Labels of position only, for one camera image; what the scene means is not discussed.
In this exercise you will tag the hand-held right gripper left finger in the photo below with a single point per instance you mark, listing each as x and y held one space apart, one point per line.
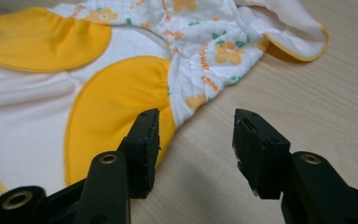
143 155

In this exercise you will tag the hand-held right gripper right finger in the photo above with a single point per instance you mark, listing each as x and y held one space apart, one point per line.
258 155

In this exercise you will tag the white and yellow baby garment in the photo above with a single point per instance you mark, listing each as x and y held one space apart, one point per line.
105 93

